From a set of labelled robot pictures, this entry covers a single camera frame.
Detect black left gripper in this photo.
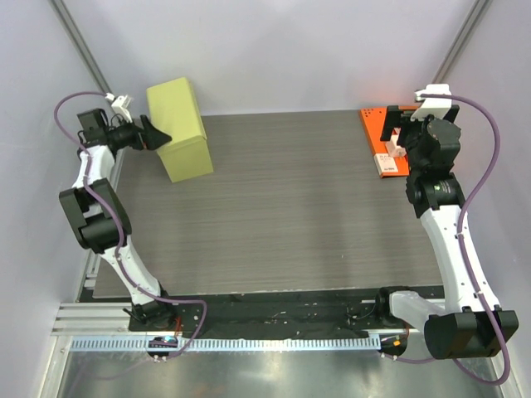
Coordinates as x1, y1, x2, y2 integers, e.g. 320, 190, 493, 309
109, 114, 173, 153

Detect green metal drawer toolbox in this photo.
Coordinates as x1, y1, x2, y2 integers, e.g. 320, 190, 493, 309
146, 77, 213, 182

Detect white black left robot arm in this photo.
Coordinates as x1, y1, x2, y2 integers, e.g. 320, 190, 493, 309
59, 109, 177, 331

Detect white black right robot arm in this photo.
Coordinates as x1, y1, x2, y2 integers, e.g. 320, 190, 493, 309
374, 105, 519, 360

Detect orange flat tray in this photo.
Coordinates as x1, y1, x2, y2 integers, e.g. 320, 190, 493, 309
359, 107, 409, 178

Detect small beige cube box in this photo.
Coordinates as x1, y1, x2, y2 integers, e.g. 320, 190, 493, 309
385, 128, 407, 158

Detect white red small box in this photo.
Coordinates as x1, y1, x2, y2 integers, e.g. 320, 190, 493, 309
373, 153, 399, 177

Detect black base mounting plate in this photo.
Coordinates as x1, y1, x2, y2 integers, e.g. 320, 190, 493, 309
128, 292, 410, 339

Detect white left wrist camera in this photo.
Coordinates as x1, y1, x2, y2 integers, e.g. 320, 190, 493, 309
105, 93, 133, 123

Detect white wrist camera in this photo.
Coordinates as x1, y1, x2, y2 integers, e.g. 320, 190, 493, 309
105, 93, 133, 123
410, 84, 452, 122

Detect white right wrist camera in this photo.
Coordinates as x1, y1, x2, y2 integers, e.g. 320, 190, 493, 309
410, 84, 452, 122

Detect right aluminium corner post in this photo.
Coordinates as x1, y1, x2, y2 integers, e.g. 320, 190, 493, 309
431, 0, 494, 84

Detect aluminium corner post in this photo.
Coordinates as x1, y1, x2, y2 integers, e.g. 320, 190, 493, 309
431, 0, 494, 84
49, 0, 112, 92

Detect left aluminium corner post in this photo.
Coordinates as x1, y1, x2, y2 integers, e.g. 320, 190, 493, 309
49, 0, 112, 92

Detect white slotted cable duct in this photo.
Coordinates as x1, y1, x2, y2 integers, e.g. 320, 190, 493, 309
71, 335, 381, 353

